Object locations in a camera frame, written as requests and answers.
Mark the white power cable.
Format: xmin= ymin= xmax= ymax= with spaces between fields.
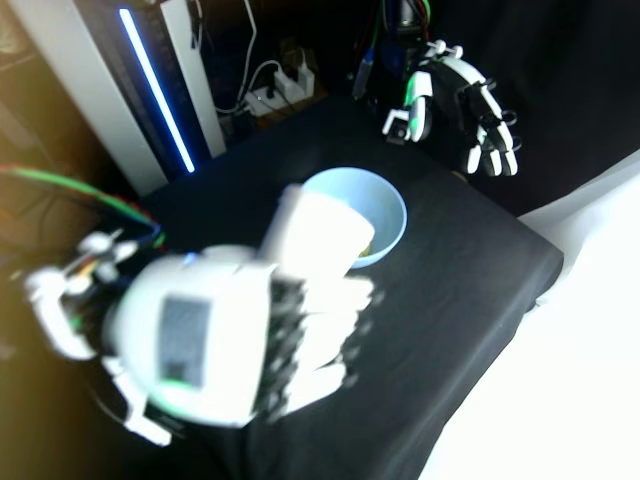
xmin=214 ymin=0 xmax=286 ymax=116

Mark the white column with blue light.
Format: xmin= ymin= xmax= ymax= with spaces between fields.
xmin=9 ymin=0 xmax=227 ymax=197

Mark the black tablecloth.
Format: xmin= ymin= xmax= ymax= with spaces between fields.
xmin=89 ymin=94 xmax=565 ymax=480

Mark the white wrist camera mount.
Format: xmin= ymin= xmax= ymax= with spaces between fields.
xmin=99 ymin=354 xmax=189 ymax=449
xmin=381 ymin=108 xmax=414 ymax=148

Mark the black backdrop cloth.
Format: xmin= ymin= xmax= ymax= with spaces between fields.
xmin=319 ymin=0 xmax=640 ymax=217

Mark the light blue bowl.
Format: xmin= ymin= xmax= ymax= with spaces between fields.
xmin=299 ymin=167 xmax=408 ymax=271

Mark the blue white hanging cable plug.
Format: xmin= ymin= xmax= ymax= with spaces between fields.
xmin=351 ymin=45 xmax=377 ymax=100

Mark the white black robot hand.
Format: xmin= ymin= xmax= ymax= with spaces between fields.
xmin=402 ymin=54 xmax=525 ymax=178
xmin=102 ymin=183 xmax=389 ymax=429

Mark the white power strip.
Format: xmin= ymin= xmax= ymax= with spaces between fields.
xmin=243 ymin=64 xmax=317 ymax=118

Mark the white paper cup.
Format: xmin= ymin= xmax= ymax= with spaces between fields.
xmin=259 ymin=184 xmax=377 ymax=281

